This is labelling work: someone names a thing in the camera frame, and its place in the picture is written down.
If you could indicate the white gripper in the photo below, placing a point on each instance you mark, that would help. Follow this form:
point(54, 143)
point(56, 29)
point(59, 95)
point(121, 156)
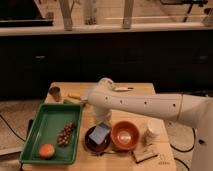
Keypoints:
point(101, 115)

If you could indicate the blue sponge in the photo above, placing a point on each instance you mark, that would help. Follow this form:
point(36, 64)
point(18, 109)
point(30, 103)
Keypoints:
point(99, 133)

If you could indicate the dark purple bowl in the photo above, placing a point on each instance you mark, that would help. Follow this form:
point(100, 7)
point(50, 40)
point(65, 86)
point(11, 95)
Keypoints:
point(92, 146)

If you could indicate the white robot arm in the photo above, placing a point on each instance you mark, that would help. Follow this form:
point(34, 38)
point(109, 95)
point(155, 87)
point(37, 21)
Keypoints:
point(190, 110)

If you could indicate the orange bowl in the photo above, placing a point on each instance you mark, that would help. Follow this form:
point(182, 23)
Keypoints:
point(125, 135)

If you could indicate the yellow banana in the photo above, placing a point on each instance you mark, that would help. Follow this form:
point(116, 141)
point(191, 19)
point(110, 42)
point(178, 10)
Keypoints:
point(75, 96)

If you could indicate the silver fork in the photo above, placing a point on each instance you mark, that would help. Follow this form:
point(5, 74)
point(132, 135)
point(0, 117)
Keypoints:
point(120, 153)

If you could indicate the bunch of red grapes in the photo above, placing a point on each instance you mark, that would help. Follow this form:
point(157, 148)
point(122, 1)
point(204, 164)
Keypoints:
point(65, 133)

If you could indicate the green plastic tray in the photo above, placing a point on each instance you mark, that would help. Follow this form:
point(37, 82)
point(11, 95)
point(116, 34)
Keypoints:
point(50, 119)

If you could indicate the small metal cup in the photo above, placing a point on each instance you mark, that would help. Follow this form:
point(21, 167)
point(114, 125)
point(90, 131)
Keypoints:
point(55, 93)

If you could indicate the white paper cup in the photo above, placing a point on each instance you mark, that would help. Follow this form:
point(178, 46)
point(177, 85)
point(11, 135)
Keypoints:
point(154, 129)

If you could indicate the small brown box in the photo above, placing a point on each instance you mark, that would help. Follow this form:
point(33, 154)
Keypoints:
point(145, 153)

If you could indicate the orange peach fruit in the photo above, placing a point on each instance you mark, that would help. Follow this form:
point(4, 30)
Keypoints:
point(46, 151)

